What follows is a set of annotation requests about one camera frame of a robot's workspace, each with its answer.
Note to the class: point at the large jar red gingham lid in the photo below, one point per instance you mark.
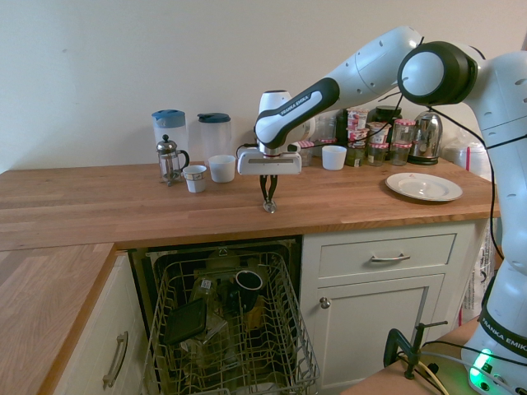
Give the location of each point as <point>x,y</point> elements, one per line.
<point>404,132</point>

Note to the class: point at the black mug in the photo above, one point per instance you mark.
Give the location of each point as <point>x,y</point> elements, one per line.
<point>248,284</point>

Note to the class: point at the black square container lid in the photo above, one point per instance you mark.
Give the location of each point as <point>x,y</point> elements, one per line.
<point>185,323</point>

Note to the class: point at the white kitchen cabinet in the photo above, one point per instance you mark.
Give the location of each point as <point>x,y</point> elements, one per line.
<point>94,329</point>
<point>370,312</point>

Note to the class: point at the black C-clamp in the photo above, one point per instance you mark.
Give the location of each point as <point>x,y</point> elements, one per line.
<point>397,339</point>

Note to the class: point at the clear glass jar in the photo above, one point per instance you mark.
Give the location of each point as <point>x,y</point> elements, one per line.
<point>204,290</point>

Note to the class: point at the small patterned cup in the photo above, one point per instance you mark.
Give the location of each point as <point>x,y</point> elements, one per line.
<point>194,180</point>

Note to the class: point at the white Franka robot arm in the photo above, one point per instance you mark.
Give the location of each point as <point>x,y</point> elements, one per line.
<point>370,70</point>

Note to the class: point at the green glass jar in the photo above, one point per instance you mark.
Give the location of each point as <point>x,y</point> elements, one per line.
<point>356,155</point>

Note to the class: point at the clear drinking glass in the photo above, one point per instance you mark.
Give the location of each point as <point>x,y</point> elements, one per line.
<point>327,129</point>

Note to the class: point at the white plate with gold rim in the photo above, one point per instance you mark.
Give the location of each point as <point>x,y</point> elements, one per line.
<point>424,187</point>

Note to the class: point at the glass jar red gingham lid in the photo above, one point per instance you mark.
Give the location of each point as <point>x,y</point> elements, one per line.
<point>377,155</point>
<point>401,154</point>

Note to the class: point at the white printed plastic bag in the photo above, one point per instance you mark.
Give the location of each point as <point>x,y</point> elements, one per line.
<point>477,280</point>

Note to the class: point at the glass french press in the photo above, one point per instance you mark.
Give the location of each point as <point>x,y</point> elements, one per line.
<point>169,162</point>

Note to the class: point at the dark spice jar green lid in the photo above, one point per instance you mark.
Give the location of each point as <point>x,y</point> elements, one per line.
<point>342,123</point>

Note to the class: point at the clear pitcher with blue lid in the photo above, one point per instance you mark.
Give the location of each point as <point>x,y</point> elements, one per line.
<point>169,131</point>

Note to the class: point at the yogurt cup with red print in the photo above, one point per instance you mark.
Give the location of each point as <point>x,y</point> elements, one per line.
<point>357,136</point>

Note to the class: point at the clear plastic container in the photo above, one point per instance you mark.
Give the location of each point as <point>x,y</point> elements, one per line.
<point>465,158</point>

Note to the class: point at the clear pitcher with spouted lid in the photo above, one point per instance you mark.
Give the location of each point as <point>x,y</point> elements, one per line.
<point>214,138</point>

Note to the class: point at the silver metal spoon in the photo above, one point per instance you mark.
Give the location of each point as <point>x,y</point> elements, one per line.
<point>270,207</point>

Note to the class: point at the stainless dishwasher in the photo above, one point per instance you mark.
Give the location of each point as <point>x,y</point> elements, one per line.
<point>140,271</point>

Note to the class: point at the white ramekin bowl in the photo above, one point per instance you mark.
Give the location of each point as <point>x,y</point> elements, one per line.
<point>334,158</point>

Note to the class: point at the stainless electric kettle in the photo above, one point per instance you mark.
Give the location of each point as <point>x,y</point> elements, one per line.
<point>426,138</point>

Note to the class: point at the metal cabinet knob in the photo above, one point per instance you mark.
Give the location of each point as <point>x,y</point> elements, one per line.
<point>325,303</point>

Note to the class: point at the yogurt cup with foil lid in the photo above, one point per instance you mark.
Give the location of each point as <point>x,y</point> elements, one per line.
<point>357,119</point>
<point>378,133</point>

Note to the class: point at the small jar red gingham lid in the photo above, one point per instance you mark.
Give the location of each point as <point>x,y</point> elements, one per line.
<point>306,152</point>

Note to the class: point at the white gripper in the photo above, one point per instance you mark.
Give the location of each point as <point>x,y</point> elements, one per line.
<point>269,165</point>

